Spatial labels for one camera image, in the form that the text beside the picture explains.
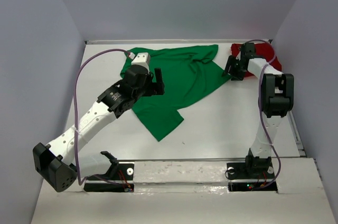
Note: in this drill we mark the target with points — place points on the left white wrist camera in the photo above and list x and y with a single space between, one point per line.
140 59

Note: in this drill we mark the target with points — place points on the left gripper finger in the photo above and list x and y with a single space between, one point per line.
159 84
151 90

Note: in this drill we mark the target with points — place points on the green t-shirt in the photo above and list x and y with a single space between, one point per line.
189 75

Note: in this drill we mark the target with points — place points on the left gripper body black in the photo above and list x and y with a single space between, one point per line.
139 93

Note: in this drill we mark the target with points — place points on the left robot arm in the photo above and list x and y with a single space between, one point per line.
58 161

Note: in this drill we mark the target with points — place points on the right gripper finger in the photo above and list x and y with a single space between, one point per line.
237 72
229 66

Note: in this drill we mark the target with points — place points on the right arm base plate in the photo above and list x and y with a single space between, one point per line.
251 179

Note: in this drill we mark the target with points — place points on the aluminium rail right edge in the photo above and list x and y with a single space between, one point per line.
297 137

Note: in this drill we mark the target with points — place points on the folded red t-shirt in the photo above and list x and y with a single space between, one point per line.
262 50

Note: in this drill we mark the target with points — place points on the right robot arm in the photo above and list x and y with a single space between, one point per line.
275 101

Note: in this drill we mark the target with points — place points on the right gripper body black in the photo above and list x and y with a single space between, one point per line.
238 61

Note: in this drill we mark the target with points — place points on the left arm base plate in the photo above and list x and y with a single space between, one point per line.
118 177

